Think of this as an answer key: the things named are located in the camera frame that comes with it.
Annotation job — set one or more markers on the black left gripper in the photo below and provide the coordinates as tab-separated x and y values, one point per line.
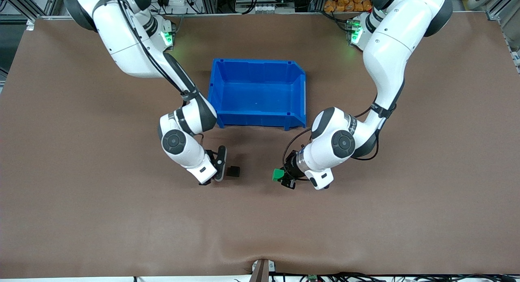
291	167

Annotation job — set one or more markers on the small white bracket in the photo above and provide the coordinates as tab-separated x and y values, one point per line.
30	25

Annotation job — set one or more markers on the aluminium frame profile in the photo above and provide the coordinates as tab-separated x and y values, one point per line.
207	1
501	11
38	1

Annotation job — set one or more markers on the black cube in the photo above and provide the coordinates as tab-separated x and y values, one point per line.
234	171

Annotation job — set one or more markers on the brown table mat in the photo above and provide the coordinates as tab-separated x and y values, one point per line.
260	217

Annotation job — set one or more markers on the orange packets pile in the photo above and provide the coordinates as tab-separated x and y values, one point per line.
347	1

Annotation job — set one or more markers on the small green connector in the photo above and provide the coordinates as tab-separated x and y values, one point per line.
312	278

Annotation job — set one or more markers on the green cube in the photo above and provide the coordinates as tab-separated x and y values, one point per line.
277	174

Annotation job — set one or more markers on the blue plastic storage bin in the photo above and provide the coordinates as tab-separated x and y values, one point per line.
258	95

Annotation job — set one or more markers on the camera mount post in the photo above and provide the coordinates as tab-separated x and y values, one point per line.
263	270

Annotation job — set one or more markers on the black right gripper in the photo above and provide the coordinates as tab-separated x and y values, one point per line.
205	183

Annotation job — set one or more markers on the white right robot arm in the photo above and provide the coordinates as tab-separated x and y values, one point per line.
122	38

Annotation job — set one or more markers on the white power strip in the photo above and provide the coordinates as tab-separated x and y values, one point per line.
178	1

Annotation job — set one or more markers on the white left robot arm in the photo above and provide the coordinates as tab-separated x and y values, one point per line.
386	50

